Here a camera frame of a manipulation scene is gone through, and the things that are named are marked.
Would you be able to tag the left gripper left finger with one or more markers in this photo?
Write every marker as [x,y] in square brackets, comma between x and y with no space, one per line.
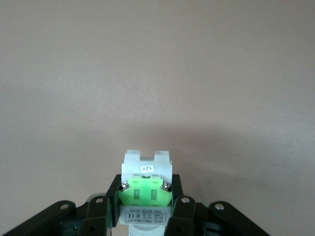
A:
[96,216]

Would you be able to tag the brown table cover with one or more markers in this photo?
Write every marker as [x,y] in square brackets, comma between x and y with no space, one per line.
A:
[73,73]

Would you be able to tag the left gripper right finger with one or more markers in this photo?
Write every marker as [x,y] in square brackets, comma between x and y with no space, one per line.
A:
[187,216]

